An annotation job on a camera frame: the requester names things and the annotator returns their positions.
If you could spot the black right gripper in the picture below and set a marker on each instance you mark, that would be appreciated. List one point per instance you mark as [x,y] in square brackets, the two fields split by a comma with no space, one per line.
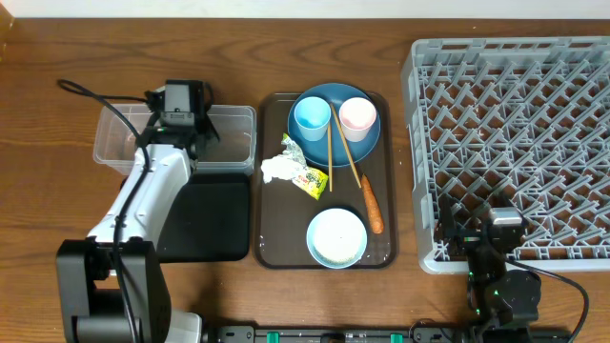
[447,230]

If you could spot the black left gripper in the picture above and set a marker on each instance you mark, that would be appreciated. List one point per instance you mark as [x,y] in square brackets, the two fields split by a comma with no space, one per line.
[209,130]

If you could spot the orange carrot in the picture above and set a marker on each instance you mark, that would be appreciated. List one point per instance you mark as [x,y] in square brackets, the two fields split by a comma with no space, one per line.
[373,209]

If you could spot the yellow snack wrapper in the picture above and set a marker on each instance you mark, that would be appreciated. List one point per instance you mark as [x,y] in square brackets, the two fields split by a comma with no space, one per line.
[311,180]

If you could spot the light blue bowl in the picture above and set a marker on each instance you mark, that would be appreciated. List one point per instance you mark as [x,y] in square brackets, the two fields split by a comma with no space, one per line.
[336,238]

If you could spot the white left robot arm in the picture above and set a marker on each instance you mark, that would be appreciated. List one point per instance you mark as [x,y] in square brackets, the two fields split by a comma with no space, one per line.
[111,285]

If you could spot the grey dishwasher rack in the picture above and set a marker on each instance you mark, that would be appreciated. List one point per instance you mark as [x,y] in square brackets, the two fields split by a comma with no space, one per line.
[525,116]

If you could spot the clear plastic bin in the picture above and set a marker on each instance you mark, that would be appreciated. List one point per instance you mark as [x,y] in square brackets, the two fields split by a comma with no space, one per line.
[236,125]

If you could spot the black tray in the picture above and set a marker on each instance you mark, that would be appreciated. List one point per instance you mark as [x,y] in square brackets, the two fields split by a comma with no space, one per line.
[209,220]

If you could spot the brown serving tray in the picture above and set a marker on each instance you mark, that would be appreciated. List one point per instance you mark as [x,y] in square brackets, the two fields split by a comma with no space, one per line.
[284,211]

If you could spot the light blue cup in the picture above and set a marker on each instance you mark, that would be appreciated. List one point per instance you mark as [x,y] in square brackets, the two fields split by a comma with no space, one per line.
[312,115]

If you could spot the dark blue plate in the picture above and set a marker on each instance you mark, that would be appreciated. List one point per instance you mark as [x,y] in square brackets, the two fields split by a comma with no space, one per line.
[315,152]

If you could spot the left wooden chopstick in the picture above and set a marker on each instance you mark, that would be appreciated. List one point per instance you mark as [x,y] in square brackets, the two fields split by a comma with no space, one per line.
[330,156]

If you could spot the wooden chopstick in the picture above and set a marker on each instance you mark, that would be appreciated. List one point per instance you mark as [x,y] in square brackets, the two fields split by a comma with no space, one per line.
[345,145]
[330,156]

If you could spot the right wooden chopstick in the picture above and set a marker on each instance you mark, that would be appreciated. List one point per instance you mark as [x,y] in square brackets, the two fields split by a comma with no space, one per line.
[345,145]

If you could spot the pink cup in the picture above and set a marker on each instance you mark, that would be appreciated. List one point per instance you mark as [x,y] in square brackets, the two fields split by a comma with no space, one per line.
[356,117]

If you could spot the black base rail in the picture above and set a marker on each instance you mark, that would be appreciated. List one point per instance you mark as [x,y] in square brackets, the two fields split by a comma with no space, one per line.
[418,333]

